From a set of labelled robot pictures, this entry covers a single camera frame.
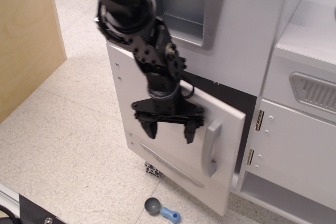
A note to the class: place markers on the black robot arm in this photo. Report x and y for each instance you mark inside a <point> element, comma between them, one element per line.
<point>134,26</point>

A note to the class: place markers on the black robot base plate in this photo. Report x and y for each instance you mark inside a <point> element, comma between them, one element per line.
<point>29,213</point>

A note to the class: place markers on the grey vent grille panel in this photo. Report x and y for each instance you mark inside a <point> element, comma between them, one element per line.
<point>313,91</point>

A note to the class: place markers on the grey fridge door handle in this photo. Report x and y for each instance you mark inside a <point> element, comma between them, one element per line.
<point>213,131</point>

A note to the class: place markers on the white low fridge door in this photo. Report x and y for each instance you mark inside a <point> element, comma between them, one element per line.
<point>169,151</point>

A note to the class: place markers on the upper brass oven hinge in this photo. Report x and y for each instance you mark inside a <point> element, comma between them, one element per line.
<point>259,120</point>

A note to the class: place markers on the brass oven hinge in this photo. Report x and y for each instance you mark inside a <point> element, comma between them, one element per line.
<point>259,120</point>
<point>250,157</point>

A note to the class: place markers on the lower brass oven hinge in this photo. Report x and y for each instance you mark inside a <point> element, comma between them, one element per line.
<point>250,157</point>

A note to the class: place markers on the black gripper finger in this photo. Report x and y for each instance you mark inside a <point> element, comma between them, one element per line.
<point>149,124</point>
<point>189,131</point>

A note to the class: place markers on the aluminium extrusion foot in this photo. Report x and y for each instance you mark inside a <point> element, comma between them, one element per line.
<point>152,170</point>

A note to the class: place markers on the light wooden board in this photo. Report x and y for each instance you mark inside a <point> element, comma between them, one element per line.
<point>32,48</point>

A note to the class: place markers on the grey ice dispenser recess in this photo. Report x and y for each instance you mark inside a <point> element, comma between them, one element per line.
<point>193,22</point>

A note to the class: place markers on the grey blue toy scoop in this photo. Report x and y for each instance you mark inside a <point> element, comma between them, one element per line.
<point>153,207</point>

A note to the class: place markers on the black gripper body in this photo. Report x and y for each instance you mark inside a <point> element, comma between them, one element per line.
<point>172,109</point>

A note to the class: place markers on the white toy kitchen cabinet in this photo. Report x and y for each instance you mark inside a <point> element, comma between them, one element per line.
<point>258,44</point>

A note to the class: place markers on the aluminium frame rail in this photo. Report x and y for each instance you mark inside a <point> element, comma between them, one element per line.
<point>10,200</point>

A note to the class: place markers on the white oven cabinet door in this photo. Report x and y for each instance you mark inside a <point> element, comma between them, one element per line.
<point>295,151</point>

